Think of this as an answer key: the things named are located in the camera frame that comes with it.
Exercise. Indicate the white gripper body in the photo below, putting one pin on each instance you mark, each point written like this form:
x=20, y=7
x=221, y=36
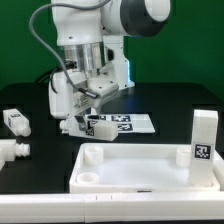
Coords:
x=66, y=102

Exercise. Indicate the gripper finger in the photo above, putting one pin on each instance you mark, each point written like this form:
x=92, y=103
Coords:
x=81, y=122

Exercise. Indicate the white desk tabletop tray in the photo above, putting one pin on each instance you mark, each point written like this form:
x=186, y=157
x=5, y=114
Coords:
x=133, y=168

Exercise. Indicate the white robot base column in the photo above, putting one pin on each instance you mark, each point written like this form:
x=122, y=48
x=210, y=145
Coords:
x=116, y=72

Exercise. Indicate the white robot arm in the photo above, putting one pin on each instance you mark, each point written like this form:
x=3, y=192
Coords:
x=90, y=33

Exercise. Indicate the white marker sheet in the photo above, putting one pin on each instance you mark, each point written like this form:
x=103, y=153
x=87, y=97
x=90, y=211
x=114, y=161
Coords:
x=127, y=123

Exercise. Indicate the white front fence bar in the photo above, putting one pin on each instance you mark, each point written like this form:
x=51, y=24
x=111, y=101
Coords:
x=88, y=208

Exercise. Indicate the white fence bar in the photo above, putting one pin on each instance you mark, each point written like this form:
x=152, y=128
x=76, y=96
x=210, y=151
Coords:
x=219, y=170
x=88, y=208

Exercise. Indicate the white right fence bar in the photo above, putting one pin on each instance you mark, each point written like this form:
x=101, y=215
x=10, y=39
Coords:
x=219, y=170

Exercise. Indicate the white obstacle wall left piece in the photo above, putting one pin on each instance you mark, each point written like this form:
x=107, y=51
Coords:
x=10, y=149

